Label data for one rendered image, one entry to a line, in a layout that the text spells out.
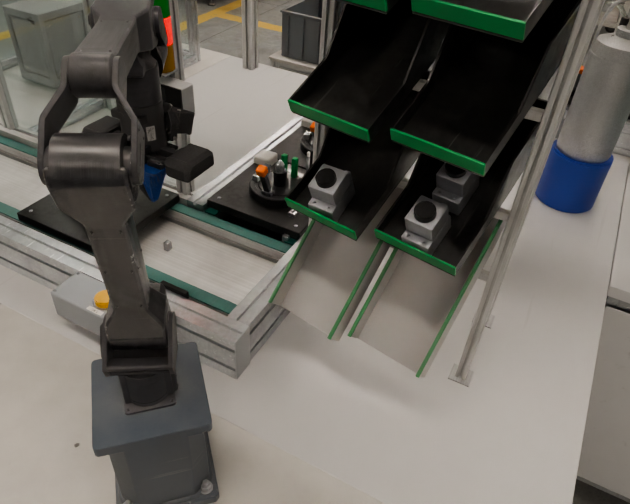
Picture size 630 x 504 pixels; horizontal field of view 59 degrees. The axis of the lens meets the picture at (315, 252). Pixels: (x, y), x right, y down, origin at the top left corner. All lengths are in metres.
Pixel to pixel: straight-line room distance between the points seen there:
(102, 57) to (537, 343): 0.97
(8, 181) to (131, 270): 0.98
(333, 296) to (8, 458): 0.57
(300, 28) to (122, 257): 2.52
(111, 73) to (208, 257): 0.72
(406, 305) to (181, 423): 0.40
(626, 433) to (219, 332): 1.18
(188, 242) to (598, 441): 1.24
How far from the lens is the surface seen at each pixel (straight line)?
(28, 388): 1.13
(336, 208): 0.83
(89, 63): 0.56
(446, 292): 0.93
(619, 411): 1.72
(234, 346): 0.99
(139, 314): 0.68
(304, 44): 3.05
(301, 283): 0.98
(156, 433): 0.76
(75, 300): 1.10
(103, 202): 0.54
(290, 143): 1.52
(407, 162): 0.87
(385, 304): 0.95
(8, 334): 1.23
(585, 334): 1.30
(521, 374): 1.16
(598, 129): 1.56
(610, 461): 1.88
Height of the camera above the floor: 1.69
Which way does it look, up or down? 39 degrees down
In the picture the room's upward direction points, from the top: 4 degrees clockwise
